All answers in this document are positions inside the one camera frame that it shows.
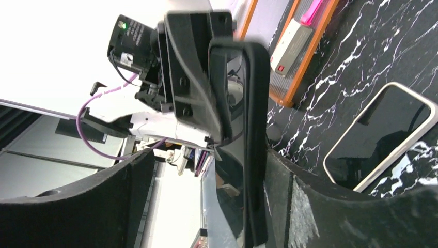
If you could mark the black smartphone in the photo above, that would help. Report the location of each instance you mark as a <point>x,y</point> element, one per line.
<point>222,185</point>

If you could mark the purple-edged smartphone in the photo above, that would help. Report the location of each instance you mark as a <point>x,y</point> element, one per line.
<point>379,137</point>

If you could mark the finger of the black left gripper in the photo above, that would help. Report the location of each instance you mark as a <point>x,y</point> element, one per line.
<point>198,93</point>

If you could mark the orange wooden shelf rack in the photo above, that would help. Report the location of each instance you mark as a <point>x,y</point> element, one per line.
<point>268,20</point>

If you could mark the pink tool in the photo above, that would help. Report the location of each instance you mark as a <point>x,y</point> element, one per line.
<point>307,17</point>

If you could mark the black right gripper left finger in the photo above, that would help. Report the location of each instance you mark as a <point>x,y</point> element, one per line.
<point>101,210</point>

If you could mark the white box with red label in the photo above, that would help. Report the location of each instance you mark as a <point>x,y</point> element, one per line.
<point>289,47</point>

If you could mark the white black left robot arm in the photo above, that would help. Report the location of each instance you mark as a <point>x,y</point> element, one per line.
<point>117,113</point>

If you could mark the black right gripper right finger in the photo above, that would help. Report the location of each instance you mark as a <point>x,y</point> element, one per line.
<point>306,211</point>

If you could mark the beige phone case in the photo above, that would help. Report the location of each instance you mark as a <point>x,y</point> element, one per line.
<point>421,130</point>

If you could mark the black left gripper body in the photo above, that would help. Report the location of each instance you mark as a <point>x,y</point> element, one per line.
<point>142,50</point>

